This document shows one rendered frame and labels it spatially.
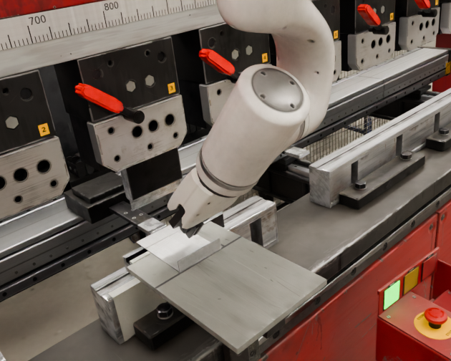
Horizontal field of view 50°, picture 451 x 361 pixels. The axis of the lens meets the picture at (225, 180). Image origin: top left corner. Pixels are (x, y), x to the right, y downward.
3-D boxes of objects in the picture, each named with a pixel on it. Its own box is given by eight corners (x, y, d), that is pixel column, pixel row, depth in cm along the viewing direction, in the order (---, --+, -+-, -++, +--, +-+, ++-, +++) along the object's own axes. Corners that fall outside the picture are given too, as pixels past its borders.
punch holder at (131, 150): (106, 177, 69) (77, 59, 61) (78, 162, 75) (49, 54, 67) (189, 142, 77) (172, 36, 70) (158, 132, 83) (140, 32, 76)
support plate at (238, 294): (238, 354, 61) (237, 349, 60) (127, 271, 79) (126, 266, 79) (327, 284, 71) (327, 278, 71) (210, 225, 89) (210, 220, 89)
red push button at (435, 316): (438, 339, 88) (439, 324, 86) (418, 327, 90) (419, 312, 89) (450, 327, 90) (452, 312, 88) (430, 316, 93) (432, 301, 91)
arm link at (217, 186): (240, 122, 65) (232, 135, 68) (188, 144, 60) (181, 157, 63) (278, 170, 63) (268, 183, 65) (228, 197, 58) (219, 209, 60)
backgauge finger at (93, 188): (132, 253, 85) (127, 228, 83) (66, 208, 103) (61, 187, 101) (186, 224, 92) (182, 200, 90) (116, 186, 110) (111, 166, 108)
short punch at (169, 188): (135, 213, 78) (123, 159, 74) (129, 209, 79) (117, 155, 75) (184, 189, 84) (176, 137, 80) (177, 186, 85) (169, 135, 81)
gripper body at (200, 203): (238, 133, 67) (212, 175, 76) (180, 158, 61) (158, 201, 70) (271, 175, 65) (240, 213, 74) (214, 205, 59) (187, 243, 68)
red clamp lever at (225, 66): (211, 46, 70) (252, 76, 77) (194, 44, 73) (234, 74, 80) (207, 58, 70) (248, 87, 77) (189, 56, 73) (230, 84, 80)
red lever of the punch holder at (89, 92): (86, 82, 59) (147, 114, 66) (71, 78, 62) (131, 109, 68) (80, 96, 59) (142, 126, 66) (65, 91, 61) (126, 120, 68)
